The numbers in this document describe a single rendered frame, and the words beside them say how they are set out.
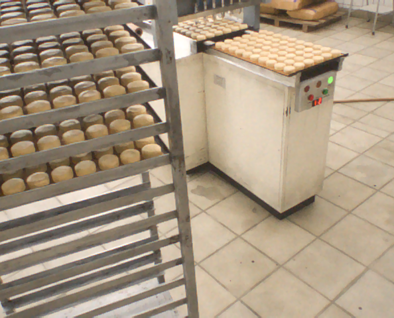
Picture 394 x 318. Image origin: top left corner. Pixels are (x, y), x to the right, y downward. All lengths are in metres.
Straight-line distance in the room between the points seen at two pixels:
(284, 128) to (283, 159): 0.18
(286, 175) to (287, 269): 0.48
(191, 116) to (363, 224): 1.17
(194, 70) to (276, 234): 1.04
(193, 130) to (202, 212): 0.51
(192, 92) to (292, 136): 0.71
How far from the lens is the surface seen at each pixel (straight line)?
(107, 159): 1.08
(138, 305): 1.91
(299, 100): 2.04
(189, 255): 1.24
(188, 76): 2.48
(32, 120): 0.95
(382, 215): 2.63
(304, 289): 2.14
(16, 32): 0.89
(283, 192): 2.31
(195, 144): 2.69
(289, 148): 2.17
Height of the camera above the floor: 1.61
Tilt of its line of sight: 32 degrees down
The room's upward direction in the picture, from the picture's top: 4 degrees counter-clockwise
